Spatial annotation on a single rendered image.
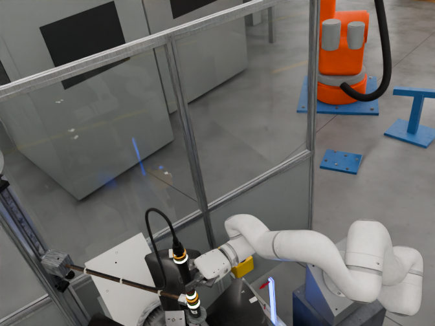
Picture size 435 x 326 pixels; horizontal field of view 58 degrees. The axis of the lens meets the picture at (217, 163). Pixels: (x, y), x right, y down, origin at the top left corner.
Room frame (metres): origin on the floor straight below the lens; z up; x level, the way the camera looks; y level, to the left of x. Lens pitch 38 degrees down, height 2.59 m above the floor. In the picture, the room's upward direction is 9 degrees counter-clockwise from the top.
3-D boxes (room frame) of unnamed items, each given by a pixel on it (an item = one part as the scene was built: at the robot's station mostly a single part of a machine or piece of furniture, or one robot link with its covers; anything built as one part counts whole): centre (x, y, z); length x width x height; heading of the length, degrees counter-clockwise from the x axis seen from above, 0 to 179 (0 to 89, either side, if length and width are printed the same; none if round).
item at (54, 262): (1.09, 0.72, 1.37); 0.10 x 0.07 x 0.08; 63
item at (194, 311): (0.81, 0.16, 1.48); 0.04 x 0.04 x 0.46
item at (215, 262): (0.86, 0.07, 1.49); 0.11 x 0.10 x 0.07; 118
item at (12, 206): (1.11, 0.77, 1.48); 0.05 x 0.03 x 0.62; 153
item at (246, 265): (1.24, -0.02, 1.02); 0.16 x 0.10 x 0.11; 28
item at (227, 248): (0.89, 0.01, 1.49); 0.09 x 0.03 x 0.08; 28
